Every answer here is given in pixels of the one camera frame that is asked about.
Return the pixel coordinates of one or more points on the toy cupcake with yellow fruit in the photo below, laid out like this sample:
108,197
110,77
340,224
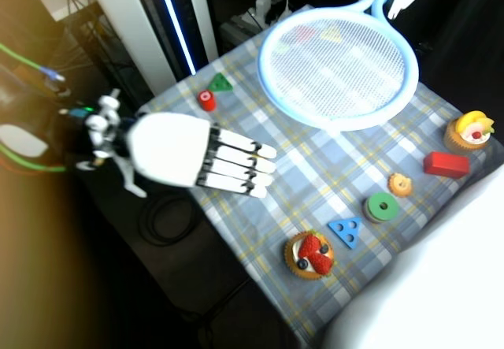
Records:
468,132

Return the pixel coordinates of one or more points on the red cylinder block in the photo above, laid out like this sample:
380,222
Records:
207,102

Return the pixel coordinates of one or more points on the red rectangular block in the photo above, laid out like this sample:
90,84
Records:
447,165

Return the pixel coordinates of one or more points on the blue plaid table cloth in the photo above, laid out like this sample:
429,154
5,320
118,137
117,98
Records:
315,175

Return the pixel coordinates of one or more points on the small tan round toy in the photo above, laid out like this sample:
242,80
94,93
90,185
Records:
400,185

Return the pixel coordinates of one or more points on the white power strip with plugs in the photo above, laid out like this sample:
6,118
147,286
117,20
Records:
260,10

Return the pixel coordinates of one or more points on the blue triangle block with holes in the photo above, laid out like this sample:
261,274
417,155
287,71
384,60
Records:
343,233

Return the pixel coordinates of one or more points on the white rounded shell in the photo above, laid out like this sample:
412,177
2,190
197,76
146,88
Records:
433,278

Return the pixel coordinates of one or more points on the toy cupcake with strawberries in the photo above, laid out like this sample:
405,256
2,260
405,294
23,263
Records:
311,256

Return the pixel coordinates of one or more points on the white post with blue light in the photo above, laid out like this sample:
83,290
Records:
134,30

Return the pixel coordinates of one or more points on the light blue toy racket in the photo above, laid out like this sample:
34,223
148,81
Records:
334,69

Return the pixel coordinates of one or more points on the green triangle block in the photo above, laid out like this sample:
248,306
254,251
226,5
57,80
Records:
220,84

